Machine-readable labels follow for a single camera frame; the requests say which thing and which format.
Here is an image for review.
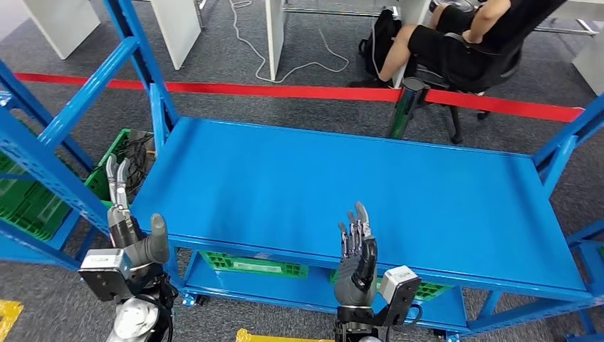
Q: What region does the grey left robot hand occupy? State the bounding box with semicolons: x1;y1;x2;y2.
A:
105;153;171;268

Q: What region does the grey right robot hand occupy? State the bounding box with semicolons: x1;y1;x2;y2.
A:
333;202;378;308

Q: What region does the black office chair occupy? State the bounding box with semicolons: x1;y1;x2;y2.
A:
410;0;567;146

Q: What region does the white desk leg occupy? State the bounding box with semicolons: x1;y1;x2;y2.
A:
265;0;287;82
24;0;101;61
150;0;203;71

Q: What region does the red floor tape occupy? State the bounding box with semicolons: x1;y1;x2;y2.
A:
14;72;585;125

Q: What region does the person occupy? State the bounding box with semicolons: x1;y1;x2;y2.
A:
349;0;567;90

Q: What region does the black backpack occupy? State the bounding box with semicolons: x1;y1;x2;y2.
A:
358;8;403;79

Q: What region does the white desk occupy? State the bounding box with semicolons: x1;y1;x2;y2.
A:
283;0;431;89

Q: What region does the white cabinet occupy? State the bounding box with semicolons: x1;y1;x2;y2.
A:
572;43;604;96

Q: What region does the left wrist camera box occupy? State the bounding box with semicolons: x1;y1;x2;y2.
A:
78;249;135;303

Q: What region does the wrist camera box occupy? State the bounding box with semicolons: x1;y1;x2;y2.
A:
78;249;135;303
378;265;422;326

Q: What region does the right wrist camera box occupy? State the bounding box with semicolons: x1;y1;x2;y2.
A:
378;265;422;326

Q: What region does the black cable bundle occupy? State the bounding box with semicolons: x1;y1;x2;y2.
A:
118;132;157;202

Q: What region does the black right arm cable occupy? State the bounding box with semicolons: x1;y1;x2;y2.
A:
384;304;425;342

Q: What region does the dark stanchion post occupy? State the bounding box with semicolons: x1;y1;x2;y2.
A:
387;76;429;140

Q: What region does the white floor cable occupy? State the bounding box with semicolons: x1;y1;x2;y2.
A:
229;0;351;85

